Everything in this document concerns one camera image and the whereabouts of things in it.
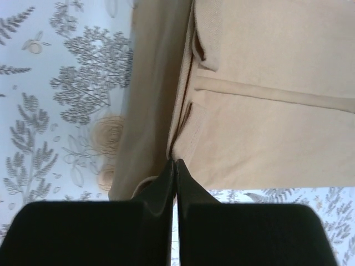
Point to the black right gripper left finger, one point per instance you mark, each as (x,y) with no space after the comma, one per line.
(132,232)

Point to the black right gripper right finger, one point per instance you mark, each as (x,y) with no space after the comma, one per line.
(215,233)

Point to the beige t shirt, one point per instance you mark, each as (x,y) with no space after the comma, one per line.
(249,94)

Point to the floral patterned table mat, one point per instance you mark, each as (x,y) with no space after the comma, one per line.
(66,69)

